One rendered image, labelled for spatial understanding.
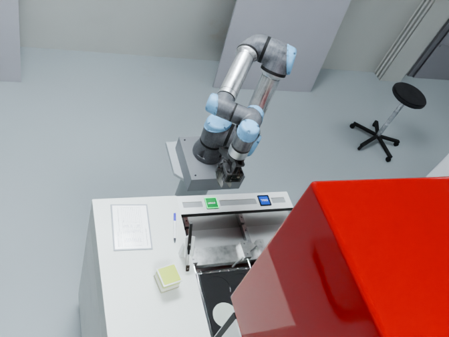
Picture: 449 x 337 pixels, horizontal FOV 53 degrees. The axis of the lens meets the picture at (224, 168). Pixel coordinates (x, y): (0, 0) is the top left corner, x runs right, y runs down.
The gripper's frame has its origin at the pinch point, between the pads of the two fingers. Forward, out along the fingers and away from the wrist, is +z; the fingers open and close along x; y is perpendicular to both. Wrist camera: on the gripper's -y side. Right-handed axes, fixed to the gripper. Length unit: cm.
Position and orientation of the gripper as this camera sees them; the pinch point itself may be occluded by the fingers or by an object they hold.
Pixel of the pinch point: (220, 181)
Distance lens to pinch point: 187.8
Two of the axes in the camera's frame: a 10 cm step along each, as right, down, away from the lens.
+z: -3.0, 6.3, 7.2
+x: 9.2, -0.2, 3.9
